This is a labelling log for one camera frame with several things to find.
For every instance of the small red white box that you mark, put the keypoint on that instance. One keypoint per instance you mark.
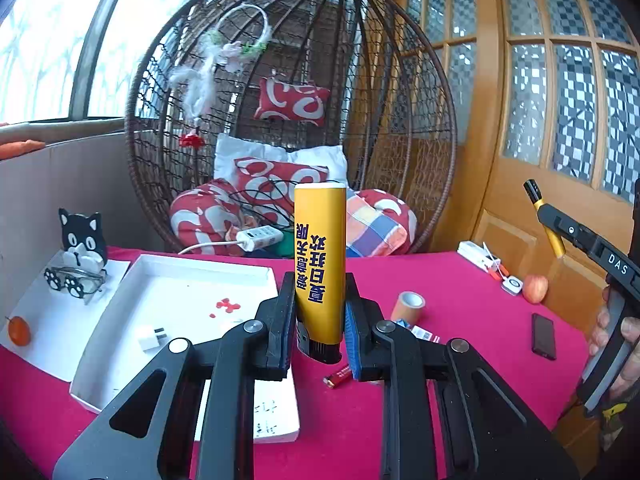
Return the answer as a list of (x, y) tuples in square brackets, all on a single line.
[(425, 334)]

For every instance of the white tray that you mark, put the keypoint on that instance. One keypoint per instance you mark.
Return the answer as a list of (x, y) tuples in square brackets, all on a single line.
[(165, 300)]

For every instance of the white power strip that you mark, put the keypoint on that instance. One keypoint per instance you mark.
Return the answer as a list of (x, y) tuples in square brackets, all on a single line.
[(260, 237)]

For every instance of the plaid cushion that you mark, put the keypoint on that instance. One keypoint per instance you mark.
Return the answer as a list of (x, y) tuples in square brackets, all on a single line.
[(370, 230)]

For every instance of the magenta tablecloth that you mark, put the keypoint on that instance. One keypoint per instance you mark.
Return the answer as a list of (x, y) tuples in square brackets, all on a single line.
[(475, 320)]

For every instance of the red hanging ornament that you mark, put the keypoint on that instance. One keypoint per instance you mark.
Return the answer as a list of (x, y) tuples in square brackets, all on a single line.
[(191, 140)]

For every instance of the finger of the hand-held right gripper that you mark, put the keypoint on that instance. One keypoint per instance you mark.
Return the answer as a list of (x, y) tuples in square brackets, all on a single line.
[(570, 230)]

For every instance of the green cloth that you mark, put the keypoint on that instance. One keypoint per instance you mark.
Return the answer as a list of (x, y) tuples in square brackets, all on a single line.
[(286, 247)]

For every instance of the brown cardboard board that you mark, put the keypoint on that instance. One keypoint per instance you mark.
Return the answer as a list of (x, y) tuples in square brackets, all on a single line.
[(50, 185)]

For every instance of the flat red patterned cushion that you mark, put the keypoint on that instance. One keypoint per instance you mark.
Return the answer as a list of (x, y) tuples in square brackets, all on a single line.
[(265, 180)]

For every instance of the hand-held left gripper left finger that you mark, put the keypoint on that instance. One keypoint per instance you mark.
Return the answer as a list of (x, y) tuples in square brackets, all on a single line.
[(282, 335)]

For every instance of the eyeglasses with paw frames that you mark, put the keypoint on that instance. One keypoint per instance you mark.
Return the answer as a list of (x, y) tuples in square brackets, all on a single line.
[(52, 278)]

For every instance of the tan tape roll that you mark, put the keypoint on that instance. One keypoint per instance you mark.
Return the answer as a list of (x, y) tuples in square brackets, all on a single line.
[(402, 312)]

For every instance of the orange plastic item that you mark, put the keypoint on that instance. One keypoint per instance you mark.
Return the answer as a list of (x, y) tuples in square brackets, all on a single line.
[(492, 272)]

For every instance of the white rectangular box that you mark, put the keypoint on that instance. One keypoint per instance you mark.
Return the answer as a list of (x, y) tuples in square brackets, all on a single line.
[(472, 252)]

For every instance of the orange cloth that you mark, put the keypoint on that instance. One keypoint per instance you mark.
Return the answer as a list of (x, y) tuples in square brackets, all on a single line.
[(20, 147)]

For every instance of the window with metal frame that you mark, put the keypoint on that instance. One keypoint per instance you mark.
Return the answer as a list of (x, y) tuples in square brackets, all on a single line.
[(95, 60)]

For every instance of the red lighter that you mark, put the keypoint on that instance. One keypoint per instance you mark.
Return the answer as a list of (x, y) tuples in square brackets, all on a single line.
[(340, 376)]

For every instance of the black cat glasses holder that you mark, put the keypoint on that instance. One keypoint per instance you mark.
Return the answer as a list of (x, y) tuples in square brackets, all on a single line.
[(80, 230)]

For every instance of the red apple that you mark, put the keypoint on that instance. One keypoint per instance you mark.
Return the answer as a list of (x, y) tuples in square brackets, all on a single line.
[(535, 289)]

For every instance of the white feathered dreamcatcher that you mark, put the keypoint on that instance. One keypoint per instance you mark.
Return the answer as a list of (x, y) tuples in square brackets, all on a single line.
[(200, 67)]

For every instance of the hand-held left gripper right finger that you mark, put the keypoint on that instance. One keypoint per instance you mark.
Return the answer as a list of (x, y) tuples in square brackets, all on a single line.
[(352, 345)]

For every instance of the white paper sheet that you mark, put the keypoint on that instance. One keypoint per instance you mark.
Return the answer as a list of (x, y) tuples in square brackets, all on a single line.
[(50, 330)]

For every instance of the black phone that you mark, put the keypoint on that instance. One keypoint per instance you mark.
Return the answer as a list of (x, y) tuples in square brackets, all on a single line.
[(543, 336)]

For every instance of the round red patterned cushion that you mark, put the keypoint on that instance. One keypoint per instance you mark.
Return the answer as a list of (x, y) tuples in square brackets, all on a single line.
[(395, 210), (200, 220)]

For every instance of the small white square device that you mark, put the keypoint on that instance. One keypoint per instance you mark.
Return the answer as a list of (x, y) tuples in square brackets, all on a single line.
[(511, 286)]

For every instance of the yellow tube with black cap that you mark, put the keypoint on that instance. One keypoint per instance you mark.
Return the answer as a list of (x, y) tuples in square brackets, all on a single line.
[(320, 260)]

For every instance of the wooden glass panel door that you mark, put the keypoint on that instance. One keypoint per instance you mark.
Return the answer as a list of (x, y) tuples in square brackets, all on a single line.
[(530, 240), (482, 110)]

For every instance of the person's right hand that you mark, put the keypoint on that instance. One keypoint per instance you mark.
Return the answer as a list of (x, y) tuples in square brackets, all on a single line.
[(600, 325)]

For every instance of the orange tangerine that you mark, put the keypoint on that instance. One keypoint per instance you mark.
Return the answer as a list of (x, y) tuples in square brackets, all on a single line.
[(20, 331)]

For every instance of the small red patterned pillow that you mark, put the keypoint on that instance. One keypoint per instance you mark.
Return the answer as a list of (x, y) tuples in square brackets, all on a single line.
[(292, 102)]

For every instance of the white charger plug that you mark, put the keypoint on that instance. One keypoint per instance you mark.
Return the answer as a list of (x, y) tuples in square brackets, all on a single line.
[(150, 340)]

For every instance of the white pillow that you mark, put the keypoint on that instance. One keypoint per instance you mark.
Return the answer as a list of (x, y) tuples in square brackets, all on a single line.
[(235, 152)]

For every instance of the wicker hanging egg chair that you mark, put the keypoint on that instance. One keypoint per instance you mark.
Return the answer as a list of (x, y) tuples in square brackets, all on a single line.
[(430, 170)]

